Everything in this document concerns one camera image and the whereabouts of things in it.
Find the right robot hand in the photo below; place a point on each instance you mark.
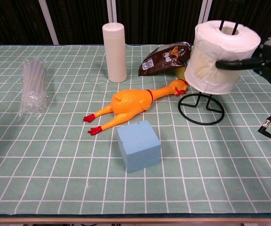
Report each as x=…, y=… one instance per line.
x=265, y=60

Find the white paper towel roll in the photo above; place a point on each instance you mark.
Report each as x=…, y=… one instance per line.
x=210, y=44

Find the brown snack bag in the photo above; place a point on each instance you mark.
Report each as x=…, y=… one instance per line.
x=163, y=61

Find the yellow rubber chicken toy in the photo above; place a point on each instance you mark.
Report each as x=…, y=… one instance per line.
x=128, y=101

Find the white cylindrical bottle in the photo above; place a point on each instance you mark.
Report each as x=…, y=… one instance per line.
x=114, y=51

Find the blue foam cube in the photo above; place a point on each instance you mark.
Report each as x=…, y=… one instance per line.
x=140, y=146

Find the clear plastic straw bundle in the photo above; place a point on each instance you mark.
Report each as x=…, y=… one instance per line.
x=33, y=89

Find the green checked tablecloth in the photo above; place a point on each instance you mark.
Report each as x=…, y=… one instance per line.
x=55, y=164

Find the white frame post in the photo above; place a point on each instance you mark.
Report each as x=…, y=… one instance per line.
x=48, y=21
x=206, y=10
x=111, y=10

